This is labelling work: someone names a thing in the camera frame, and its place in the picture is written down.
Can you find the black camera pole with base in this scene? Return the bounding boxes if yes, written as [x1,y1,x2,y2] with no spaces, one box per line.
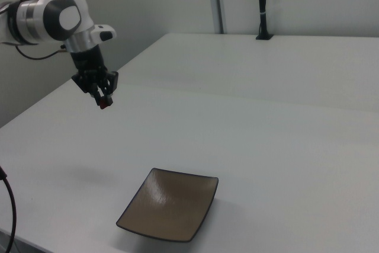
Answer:
[255,0,275,41]

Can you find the square brown ceramic plate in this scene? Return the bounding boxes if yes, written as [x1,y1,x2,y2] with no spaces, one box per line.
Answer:
[115,167,220,244]

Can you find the dark red hanging cable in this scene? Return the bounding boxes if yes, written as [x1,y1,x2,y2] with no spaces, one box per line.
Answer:
[0,165,17,253]

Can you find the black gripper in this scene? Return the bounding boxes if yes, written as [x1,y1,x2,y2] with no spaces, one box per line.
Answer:
[71,46,120,108]

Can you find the grey vertical wall post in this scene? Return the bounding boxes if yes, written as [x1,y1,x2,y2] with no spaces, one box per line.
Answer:
[211,0,228,35]

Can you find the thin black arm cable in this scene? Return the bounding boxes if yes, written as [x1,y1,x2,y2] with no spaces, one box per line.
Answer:
[14,44,68,60]

